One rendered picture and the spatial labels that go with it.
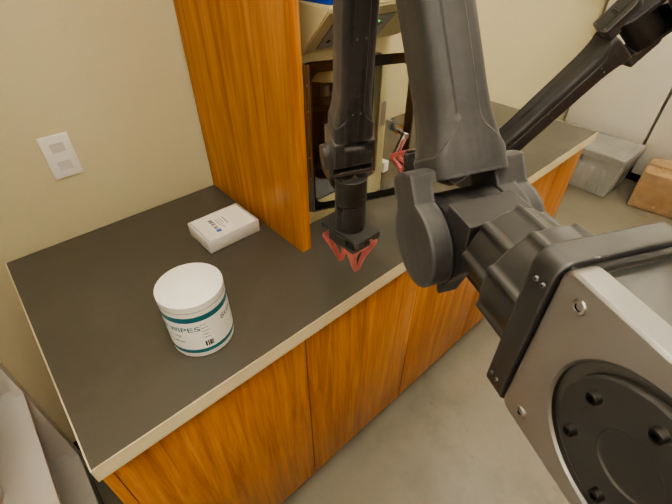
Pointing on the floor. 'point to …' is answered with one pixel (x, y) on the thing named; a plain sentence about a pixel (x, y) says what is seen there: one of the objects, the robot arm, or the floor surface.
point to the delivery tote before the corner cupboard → (605, 163)
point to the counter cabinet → (311, 395)
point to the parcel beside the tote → (654, 188)
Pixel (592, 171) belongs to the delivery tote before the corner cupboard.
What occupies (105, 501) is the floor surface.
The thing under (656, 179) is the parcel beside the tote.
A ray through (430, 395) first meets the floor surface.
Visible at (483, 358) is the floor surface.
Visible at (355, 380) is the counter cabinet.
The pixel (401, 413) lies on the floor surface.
